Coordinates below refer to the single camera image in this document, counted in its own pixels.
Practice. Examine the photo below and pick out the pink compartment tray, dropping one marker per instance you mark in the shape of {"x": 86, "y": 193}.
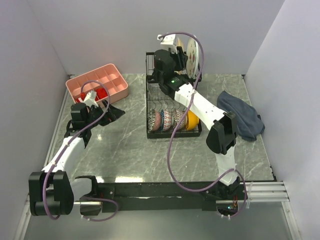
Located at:
{"x": 107, "y": 77}

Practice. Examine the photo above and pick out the orange bowl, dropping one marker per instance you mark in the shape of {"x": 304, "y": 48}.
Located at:
{"x": 192, "y": 121}

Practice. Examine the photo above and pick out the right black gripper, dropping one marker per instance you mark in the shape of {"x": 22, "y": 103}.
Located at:
{"x": 181, "y": 61}

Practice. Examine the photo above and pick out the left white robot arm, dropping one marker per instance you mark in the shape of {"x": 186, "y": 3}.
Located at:
{"x": 51, "y": 193}

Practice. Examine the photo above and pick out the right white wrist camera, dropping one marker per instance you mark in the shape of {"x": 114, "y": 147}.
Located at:
{"x": 168, "y": 43}

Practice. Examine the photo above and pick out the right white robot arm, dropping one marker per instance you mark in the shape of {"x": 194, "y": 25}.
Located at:
{"x": 222, "y": 126}

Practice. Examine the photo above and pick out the blue cloth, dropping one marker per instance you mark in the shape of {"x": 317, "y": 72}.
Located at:
{"x": 249, "y": 122}

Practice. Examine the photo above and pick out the black wire dish rack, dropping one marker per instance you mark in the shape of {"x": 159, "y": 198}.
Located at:
{"x": 157, "y": 100}

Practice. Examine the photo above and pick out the red patterned small bowl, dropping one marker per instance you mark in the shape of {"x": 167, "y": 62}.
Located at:
{"x": 179, "y": 120}

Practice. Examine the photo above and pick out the aluminium frame rail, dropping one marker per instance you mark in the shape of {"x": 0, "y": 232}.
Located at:
{"x": 265, "y": 192}

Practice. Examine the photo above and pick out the red item in tray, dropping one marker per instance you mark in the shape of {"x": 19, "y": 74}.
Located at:
{"x": 101, "y": 93}

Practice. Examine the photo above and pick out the white watermelon plate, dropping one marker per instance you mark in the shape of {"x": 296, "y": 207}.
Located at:
{"x": 192, "y": 51}

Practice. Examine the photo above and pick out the beige bird plate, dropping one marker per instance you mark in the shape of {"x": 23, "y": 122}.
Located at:
{"x": 180, "y": 43}

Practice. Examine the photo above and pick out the grey patterned bowl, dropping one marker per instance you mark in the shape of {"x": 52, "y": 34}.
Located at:
{"x": 154, "y": 120}

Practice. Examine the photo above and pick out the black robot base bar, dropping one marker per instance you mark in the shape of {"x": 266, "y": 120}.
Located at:
{"x": 147, "y": 196}

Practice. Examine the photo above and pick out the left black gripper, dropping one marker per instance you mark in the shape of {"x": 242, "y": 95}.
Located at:
{"x": 112, "y": 114}

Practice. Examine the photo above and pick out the blue triangle pattern bowl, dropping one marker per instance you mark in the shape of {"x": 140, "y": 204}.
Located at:
{"x": 166, "y": 120}

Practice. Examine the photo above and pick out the red white striped item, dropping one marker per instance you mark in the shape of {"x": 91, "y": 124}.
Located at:
{"x": 79, "y": 100}

